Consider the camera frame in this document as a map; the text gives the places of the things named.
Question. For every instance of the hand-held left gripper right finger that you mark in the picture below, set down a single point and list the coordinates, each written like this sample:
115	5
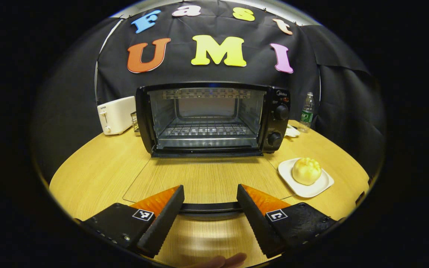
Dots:
257	223

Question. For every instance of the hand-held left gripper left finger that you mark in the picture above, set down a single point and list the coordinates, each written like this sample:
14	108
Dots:
164	223

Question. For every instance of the yellow steamed bun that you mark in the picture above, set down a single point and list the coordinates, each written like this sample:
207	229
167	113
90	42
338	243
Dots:
306	171

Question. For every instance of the black electric oven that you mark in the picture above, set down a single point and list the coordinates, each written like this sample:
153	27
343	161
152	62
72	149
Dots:
274	111

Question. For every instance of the white square plate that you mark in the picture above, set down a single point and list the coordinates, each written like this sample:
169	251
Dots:
311	190

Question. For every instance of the white divided snack dish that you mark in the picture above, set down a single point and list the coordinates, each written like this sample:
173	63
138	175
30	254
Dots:
292	131

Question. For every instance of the white toaster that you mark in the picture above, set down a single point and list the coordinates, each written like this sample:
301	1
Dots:
116	115

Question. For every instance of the clear plastic water bottle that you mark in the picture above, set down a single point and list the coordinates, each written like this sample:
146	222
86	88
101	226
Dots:
306	113

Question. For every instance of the black backdrop cloth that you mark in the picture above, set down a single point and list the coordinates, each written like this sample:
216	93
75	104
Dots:
181	74

